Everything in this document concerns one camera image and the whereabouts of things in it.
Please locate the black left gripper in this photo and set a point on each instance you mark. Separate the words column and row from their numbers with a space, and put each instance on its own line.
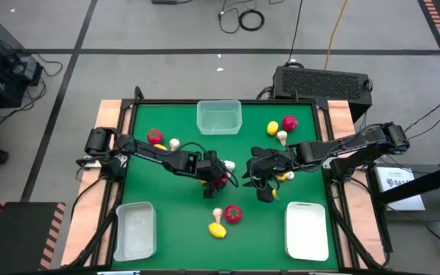
column 208, row 168

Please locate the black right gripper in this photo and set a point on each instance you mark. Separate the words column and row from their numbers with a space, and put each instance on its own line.
column 262, row 164

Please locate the red toy tomato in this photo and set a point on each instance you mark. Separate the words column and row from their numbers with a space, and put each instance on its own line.
column 290, row 123
column 220, row 182
column 154, row 136
column 233, row 214

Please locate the beige toy garlic bulb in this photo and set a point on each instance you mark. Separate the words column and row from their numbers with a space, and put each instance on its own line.
column 282, row 135
column 217, row 214
column 174, row 143
column 290, row 175

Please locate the white toy garlic bulb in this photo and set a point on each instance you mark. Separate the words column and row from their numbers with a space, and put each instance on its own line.
column 230, row 165

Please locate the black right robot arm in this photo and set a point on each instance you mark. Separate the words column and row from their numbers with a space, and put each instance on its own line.
column 357, row 143

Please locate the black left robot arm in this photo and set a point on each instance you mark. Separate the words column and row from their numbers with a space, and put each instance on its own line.
column 159, row 156

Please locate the white plastic bin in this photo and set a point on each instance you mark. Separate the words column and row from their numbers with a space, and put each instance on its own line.
column 306, row 233

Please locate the green table mat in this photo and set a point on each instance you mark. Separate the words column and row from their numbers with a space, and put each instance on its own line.
column 174, row 237

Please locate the clear plastic bin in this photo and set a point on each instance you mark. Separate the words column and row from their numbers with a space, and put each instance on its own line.
column 219, row 118

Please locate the translucent plastic bin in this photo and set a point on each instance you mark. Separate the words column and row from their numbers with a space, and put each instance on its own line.
column 134, row 233

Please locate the black mesh computer case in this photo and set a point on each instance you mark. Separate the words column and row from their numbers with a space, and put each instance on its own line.
column 319, row 84

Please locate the white printed paper sheet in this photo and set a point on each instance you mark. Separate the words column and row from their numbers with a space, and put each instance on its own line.
column 407, row 198

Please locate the black metal bar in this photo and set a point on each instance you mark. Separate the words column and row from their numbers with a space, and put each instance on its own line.
column 422, row 183

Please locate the black side table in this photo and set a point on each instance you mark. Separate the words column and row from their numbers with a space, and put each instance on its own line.
column 434, row 214

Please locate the black table frame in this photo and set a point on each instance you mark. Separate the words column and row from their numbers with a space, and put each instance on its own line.
column 166, row 101

